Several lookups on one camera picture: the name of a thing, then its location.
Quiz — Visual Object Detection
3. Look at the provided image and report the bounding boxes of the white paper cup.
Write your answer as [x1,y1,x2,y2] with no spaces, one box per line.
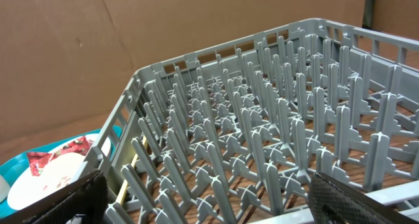
[0,176,10,202]

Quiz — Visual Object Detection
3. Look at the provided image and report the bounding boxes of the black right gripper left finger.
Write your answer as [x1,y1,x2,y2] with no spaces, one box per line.
[1,170,109,224]

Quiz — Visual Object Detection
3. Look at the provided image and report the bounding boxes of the large white plate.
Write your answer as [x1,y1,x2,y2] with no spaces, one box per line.
[7,135,98,210]

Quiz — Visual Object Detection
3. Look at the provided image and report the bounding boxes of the red snack wrapper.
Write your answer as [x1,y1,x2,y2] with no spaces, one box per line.
[26,136,93,176]

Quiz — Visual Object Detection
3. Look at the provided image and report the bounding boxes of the yellow plastic spoon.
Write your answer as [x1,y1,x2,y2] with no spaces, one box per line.
[116,136,148,205]

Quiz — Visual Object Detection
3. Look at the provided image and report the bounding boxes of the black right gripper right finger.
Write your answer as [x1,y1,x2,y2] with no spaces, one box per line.
[308,172,418,224]

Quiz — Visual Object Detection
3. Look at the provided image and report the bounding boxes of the grey dishwasher rack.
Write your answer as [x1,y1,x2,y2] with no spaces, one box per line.
[75,18,418,223]

